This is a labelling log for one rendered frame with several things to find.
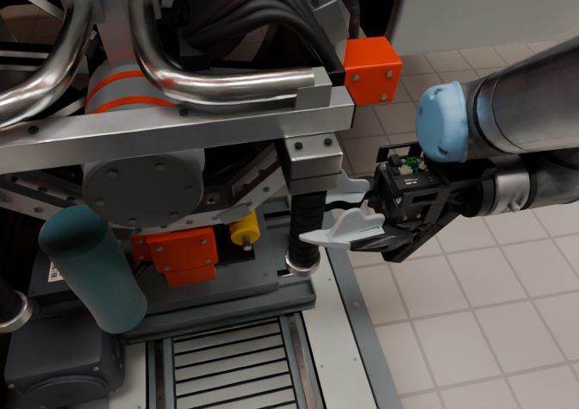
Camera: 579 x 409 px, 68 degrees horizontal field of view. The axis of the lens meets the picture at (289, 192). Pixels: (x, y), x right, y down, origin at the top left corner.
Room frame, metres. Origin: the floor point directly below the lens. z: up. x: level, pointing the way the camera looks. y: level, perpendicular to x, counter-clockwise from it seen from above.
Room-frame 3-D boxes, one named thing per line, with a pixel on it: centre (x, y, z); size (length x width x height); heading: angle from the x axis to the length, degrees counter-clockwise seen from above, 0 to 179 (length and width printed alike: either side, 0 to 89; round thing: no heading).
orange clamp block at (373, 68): (0.56, -0.10, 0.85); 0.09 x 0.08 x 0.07; 105
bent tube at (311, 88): (0.38, 0.08, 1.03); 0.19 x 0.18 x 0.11; 15
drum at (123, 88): (0.40, 0.19, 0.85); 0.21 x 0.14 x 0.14; 15
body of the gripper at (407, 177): (0.32, -0.16, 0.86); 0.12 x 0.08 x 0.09; 105
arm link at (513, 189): (0.34, -0.23, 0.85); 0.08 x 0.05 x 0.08; 15
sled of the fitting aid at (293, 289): (0.65, 0.20, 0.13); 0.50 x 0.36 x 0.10; 105
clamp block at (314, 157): (0.31, -0.01, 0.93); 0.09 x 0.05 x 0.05; 15
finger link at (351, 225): (0.27, -0.06, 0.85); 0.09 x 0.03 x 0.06; 113
